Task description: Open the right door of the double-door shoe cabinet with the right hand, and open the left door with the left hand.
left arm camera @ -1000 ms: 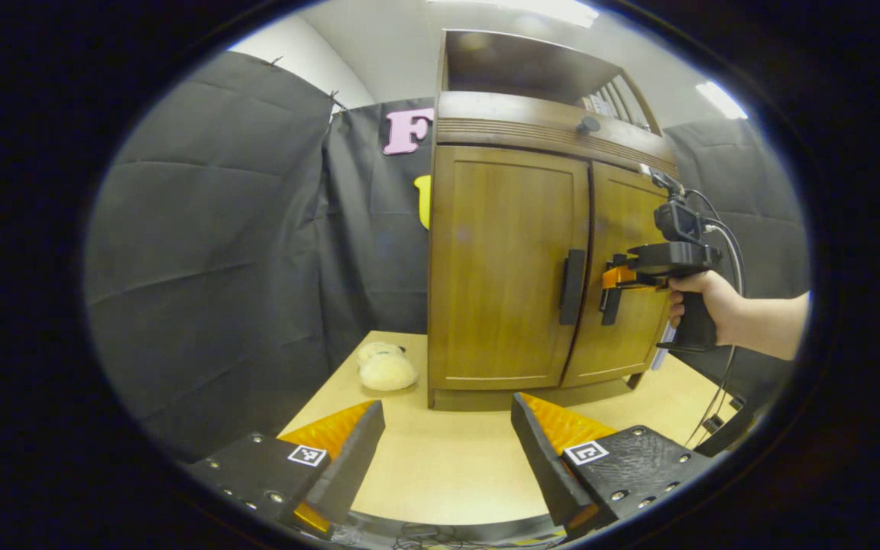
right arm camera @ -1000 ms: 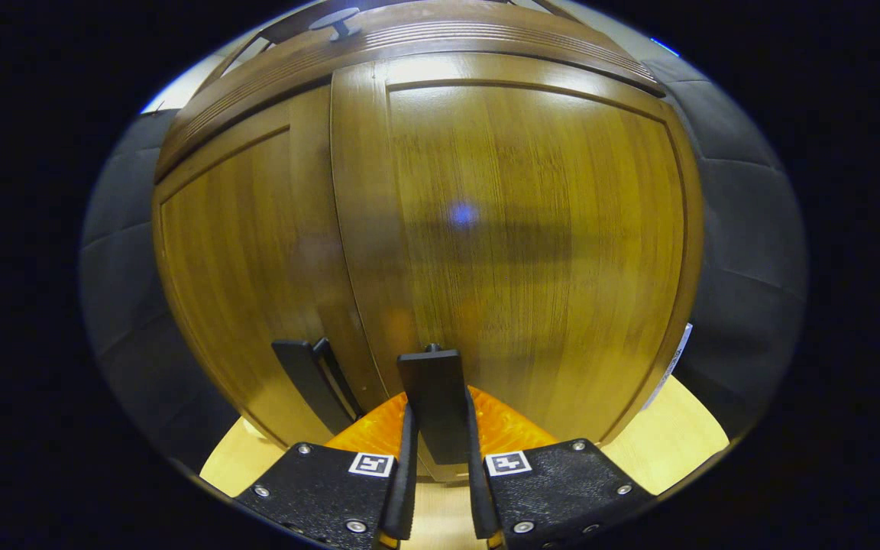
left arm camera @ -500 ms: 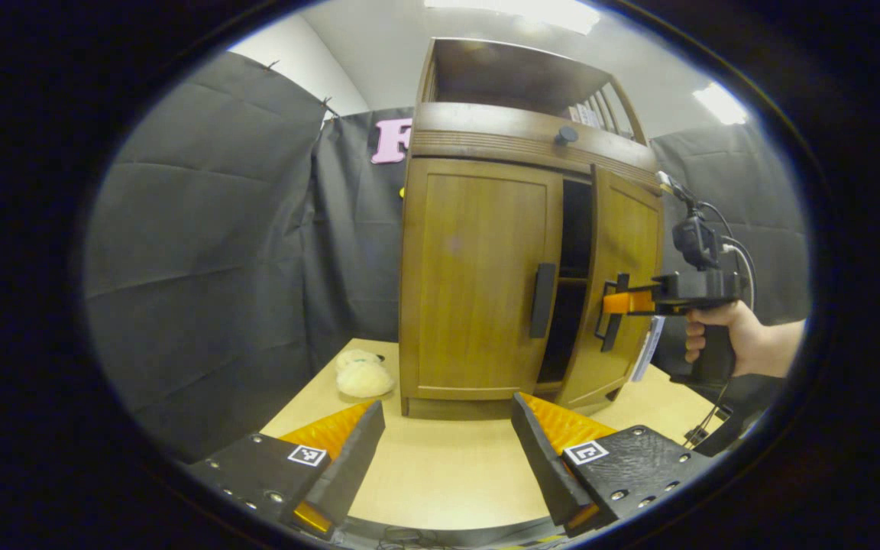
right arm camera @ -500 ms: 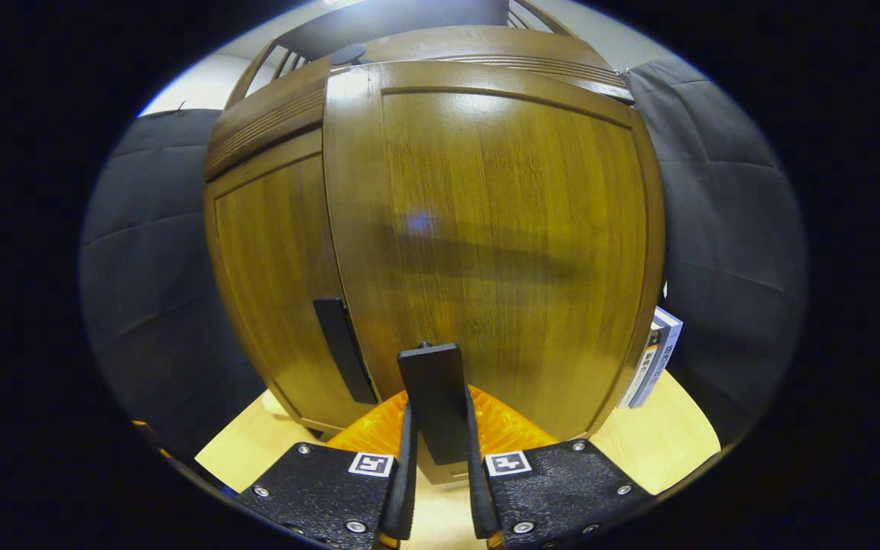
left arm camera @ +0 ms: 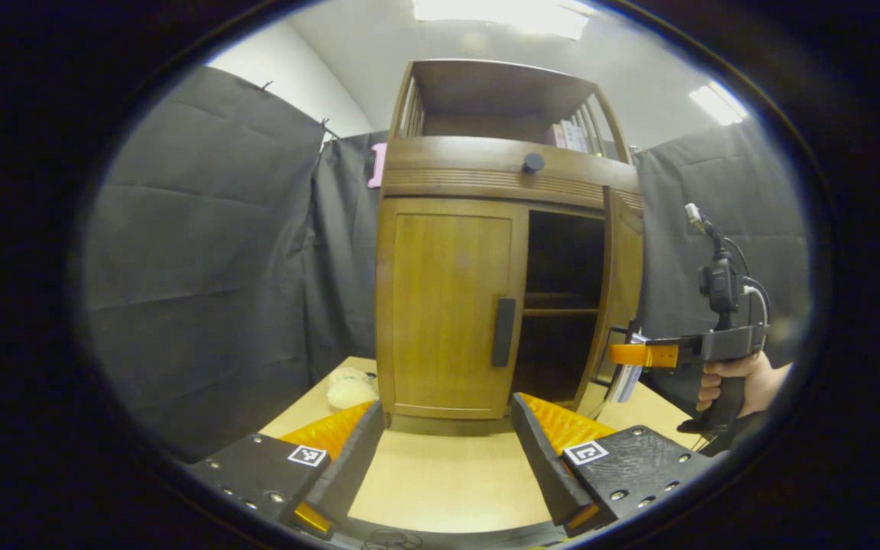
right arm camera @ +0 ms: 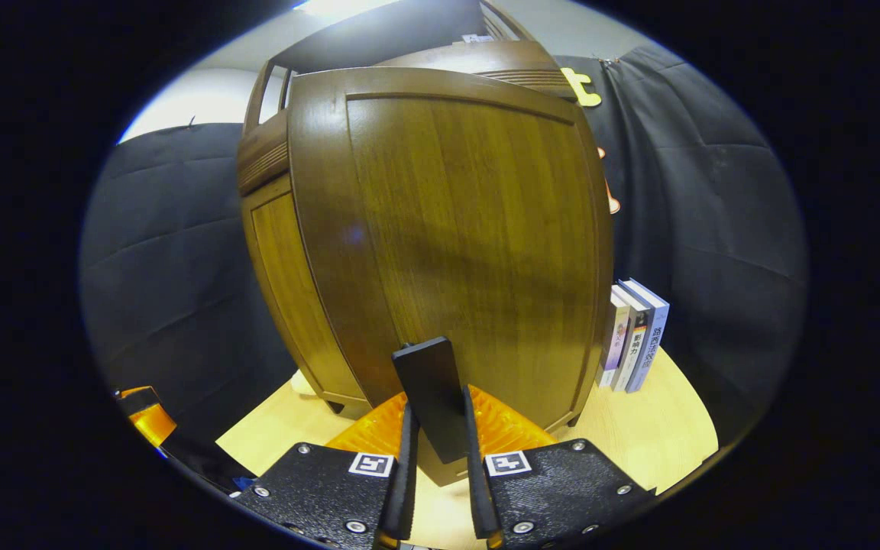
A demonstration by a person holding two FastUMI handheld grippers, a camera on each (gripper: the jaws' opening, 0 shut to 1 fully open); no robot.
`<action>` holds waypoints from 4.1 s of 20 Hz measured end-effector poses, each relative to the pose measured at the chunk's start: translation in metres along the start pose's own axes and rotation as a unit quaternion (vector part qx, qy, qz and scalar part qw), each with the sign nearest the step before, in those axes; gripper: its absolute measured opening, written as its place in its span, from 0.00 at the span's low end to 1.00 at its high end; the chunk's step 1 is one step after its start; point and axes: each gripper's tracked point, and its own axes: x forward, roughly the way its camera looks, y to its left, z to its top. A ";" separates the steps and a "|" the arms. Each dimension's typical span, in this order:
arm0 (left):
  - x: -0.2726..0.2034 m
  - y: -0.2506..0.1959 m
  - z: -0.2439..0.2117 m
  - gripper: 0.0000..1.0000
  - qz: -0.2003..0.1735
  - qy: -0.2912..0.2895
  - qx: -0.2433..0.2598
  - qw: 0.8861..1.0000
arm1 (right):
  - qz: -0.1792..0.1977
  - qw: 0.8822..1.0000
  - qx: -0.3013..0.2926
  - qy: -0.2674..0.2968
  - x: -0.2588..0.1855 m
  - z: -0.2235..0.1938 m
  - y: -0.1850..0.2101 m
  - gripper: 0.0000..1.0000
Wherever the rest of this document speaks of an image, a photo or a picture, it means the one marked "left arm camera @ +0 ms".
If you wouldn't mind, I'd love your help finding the white plastic bag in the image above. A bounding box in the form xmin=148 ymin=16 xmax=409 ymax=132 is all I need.
xmin=325 ymin=367 xmax=380 ymax=409

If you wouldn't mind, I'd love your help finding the black backdrop cloth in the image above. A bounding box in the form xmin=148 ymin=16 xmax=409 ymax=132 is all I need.
xmin=85 ymin=65 xmax=811 ymax=459

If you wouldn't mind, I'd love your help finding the wooden inner cabinet shelf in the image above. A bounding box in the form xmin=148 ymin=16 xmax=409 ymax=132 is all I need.
xmin=522 ymin=292 xmax=601 ymax=319

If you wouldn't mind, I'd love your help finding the small ceiling light panel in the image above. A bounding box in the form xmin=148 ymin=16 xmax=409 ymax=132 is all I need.
xmin=688 ymin=80 xmax=748 ymax=127

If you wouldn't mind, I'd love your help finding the large ceiling light panel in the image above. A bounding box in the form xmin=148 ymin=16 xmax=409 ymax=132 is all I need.
xmin=412 ymin=0 xmax=590 ymax=40

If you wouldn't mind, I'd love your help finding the wooden cabinet door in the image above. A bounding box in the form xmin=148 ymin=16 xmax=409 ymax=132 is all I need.
xmin=574 ymin=187 xmax=645 ymax=413
xmin=377 ymin=199 xmax=530 ymax=419

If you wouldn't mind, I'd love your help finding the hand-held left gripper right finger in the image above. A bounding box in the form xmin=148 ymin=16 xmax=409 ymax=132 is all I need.
xmin=511 ymin=393 xmax=716 ymax=538

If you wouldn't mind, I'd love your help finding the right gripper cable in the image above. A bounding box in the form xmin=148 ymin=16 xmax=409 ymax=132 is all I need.
xmin=724 ymin=237 xmax=772 ymax=329

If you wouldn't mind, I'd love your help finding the wooden double-door shoe cabinet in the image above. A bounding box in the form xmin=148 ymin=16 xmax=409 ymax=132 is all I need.
xmin=375 ymin=60 xmax=645 ymax=436

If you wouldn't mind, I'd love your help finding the black door handle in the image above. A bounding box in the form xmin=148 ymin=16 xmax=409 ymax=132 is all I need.
xmin=491 ymin=298 xmax=518 ymax=368

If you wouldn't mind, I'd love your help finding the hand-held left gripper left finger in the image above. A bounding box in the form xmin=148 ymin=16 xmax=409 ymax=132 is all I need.
xmin=188 ymin=400 xmax=386 ymax=535

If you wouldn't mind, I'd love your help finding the grey-spined leaning book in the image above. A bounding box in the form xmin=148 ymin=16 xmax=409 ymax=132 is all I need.
xmin=622 ymin=332 xmax=649 ymax=404

